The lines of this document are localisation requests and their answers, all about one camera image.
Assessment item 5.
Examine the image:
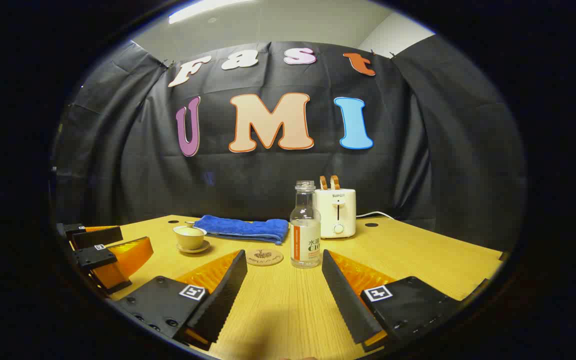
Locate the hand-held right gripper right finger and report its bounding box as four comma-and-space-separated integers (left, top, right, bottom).
321, 249, 464, 353

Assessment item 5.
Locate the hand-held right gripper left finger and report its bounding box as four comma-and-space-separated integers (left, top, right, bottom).
110, 249, 249, 351

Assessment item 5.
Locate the round wooden coaster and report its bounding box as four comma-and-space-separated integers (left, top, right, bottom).
245, 249, 284, 267

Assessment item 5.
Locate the beige teacup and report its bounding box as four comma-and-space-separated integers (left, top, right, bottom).
173, 226, 208, 250

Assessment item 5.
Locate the clear water bottle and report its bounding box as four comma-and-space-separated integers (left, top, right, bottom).
289, 180, 322, 270

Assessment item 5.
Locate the blue towel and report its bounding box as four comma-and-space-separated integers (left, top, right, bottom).
194, 214, 290, 246

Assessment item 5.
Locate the white toaster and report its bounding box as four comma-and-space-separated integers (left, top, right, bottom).
314, 188, 357, 240

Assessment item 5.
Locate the black backdrop cloth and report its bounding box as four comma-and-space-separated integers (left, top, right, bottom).
50, 34, 527, 253

